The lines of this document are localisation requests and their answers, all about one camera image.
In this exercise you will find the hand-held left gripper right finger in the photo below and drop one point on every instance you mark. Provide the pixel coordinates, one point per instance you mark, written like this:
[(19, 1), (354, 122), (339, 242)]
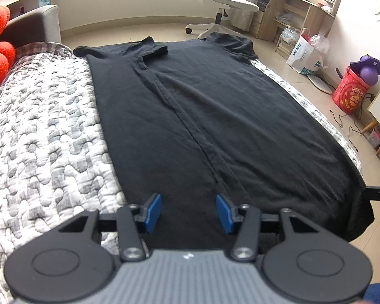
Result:
[(224, 212)]

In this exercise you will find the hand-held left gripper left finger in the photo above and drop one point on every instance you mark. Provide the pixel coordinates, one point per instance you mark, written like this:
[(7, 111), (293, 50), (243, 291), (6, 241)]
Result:
[(153, 212)]

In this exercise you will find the black t-shirt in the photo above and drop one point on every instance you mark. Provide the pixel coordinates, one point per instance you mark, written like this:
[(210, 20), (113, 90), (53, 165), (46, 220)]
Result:
[(224, 117)]

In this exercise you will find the red bucket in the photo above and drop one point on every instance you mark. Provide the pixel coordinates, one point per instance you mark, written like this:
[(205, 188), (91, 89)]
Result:
[(350, 91)]

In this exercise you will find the purple toy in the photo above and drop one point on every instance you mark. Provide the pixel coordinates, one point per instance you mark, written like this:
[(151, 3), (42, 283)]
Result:
[(370, 69)]

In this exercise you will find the white round floor base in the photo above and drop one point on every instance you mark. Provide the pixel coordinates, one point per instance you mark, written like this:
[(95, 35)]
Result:
[(321, 84)]

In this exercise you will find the grey white quilted blanket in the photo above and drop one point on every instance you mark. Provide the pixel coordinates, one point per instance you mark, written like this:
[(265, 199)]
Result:
[(44, 139)]

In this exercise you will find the white paper bag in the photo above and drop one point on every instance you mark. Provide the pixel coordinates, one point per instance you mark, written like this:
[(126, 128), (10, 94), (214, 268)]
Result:
[(304, 55)]

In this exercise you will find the clear plastic bag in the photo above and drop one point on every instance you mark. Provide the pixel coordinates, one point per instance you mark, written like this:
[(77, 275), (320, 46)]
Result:
[(320, 43)]

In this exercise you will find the grey checked sheet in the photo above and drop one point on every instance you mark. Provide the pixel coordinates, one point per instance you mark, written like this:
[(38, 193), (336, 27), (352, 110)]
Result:
[(41, 53)]

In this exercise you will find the wooden desk with shelves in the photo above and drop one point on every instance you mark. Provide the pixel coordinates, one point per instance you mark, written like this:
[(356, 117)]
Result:
[(291, 9)]

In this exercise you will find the white office chair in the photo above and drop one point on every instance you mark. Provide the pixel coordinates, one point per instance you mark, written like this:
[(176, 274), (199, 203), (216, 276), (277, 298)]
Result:
[(231, 0)]

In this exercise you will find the grey sofa armrest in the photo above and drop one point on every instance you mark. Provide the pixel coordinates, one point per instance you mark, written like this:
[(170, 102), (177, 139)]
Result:
[(34, 25)]

